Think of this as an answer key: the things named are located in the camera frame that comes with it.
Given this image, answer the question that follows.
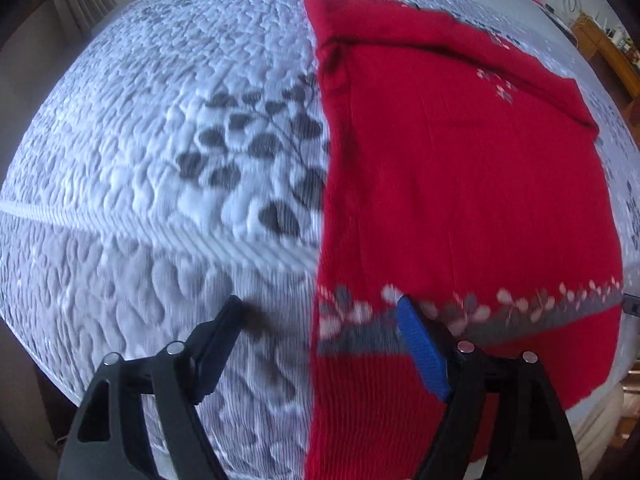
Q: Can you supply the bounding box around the white quilted leaf-print bedspread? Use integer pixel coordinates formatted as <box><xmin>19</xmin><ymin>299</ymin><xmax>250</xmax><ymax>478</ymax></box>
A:
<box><xmin>0</xmin><ymin>0</ymin><xmax>640</xmax><ymax>480</ymax></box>

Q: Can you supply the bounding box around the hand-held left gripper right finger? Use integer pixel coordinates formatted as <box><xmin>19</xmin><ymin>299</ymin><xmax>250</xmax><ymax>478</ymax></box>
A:
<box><xmin>395</xmin><ymin>295</ymin><xmax>583</xmax><ymax>480</ymax></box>

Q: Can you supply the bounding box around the wooden side table with items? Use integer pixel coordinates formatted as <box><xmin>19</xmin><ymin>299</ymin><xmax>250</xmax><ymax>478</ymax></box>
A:
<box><xmin>570</xmin><ymin>12</ymin><xmax>640</xmax><ymax>126</ymax></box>

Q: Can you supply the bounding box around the red knit sweater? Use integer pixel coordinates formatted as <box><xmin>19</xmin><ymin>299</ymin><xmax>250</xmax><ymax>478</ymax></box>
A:
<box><xmin>302</xmin><ymin>0</ymin><xmax>625</xmax><ymax>480</ymax></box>

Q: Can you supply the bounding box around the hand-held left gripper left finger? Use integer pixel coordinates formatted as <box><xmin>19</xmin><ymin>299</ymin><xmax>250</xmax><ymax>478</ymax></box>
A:
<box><xmin>57</xmin><ymin>295</ymin><xmax>246</xmax><ymax>480</ymax></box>

